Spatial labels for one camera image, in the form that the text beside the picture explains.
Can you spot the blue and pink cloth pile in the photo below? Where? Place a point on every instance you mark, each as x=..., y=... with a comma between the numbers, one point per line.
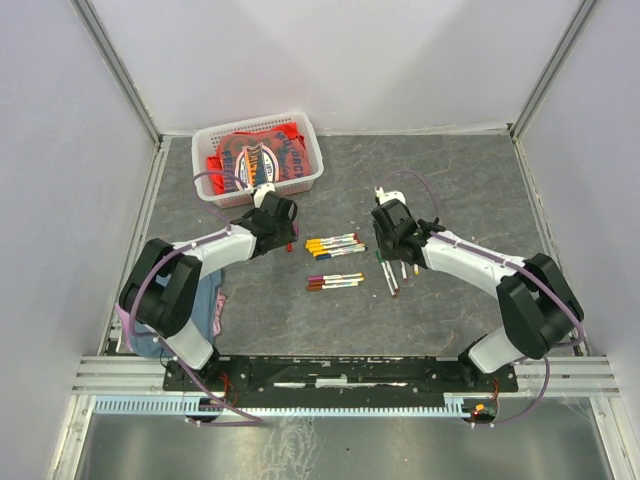
x=206, y=313

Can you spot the brown cap marker lower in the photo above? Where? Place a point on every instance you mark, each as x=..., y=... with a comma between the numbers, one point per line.
x=320, y=287

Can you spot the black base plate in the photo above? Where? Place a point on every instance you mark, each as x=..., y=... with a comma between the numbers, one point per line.
x=245, y=373

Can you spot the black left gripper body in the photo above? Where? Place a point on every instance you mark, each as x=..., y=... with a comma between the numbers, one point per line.
x=286, y=233

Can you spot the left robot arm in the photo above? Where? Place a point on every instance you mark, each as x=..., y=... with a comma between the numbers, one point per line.
x=186, y=263

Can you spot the white plastic basket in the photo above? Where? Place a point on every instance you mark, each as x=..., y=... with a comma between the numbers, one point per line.
x=205, y=141

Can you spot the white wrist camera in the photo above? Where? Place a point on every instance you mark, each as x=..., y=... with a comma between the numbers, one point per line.
x=262, y=192
x=382, y=196

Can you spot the yellow cap marker top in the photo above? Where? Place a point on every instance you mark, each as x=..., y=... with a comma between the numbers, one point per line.
x=328, y=240

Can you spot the small circuit board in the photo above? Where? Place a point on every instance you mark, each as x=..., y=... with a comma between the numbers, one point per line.
x=483, y=413

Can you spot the blue cap marker left group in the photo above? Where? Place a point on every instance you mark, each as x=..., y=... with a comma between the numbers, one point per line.
x=347, y=250

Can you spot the orange printed shirt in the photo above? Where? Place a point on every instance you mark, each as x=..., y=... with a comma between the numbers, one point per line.
x=252, y=158

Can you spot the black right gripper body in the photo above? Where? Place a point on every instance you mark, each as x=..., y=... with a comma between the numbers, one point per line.
x=385, y=244

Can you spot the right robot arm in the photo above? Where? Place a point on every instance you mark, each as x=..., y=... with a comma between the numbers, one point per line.
x=539, y=310

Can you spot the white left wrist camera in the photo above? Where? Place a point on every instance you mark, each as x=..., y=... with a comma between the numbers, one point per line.
x=262, y=192

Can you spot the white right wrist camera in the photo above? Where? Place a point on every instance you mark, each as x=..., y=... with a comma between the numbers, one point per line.
x=382, y=196

